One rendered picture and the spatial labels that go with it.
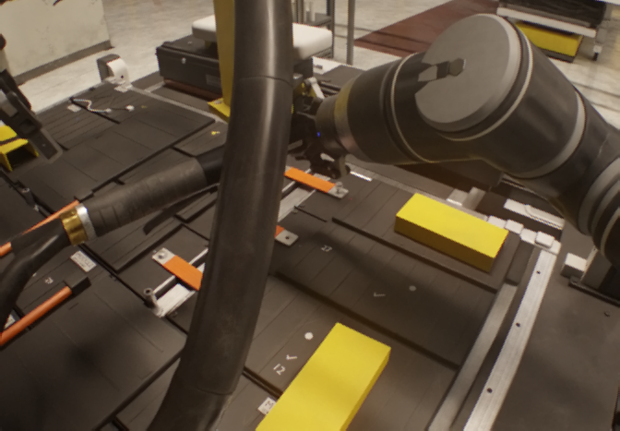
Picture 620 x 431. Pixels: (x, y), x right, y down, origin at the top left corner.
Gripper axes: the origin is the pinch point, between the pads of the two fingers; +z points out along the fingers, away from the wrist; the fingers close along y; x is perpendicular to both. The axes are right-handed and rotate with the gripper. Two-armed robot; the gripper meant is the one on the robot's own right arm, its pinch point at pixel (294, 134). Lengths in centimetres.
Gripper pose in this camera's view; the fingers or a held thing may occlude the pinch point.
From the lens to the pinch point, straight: 65.0
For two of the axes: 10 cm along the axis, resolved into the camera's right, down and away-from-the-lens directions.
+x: 7.8, -3.8, 4.9
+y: 3.2, 9.2, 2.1
